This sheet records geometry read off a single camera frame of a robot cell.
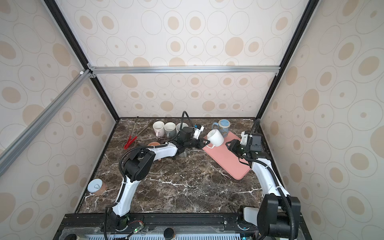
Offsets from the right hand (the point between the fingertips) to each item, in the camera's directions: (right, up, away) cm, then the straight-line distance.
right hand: (229, 144), depth 85 cm
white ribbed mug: (-6, +3, +7) cm, 10 cm away
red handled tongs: (-65, +2, +21) cm, 68 cm away
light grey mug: (-36, +9, +16) cm, 41 cm away
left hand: (-8, +2, +6) cm, 10 cm away
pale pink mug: (-45, +10, +20) cm, 50 cm away
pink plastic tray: (-2, -8, -3) cm, 9 cm away
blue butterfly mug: (0, +11, +17) cm, 20 cm away
